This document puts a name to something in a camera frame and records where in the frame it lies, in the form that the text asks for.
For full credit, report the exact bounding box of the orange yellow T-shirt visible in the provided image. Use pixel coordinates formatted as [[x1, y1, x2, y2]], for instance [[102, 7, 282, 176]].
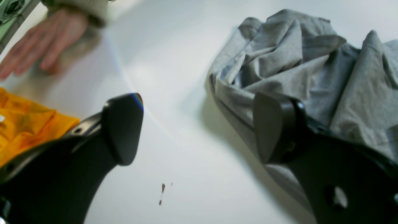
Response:
[[0, 88, 79, 166]]

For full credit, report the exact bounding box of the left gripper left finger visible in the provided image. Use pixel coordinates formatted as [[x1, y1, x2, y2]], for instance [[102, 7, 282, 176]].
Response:
[[0, 93, 144, 224]]

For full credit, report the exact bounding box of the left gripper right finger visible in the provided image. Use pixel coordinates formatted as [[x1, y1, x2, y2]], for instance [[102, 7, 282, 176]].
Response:
[[253, 93, 398, 224]]

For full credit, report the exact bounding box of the cream sleeve forearm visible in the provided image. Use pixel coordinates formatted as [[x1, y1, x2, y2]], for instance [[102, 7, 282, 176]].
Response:
[[40, 0, 134, 27]]

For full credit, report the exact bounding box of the person's bare hand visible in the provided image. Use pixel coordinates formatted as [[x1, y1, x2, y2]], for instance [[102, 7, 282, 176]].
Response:
[[0, 6, 89, 81]]

